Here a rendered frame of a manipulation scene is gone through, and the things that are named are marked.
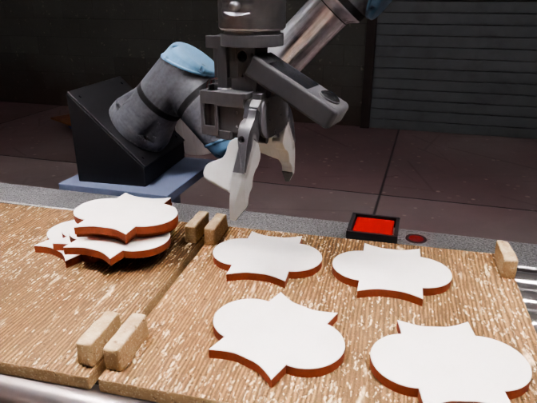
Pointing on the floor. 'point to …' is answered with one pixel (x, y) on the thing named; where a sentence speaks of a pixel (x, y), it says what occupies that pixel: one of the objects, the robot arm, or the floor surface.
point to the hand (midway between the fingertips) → (268, 201)
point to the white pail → (194, 146)
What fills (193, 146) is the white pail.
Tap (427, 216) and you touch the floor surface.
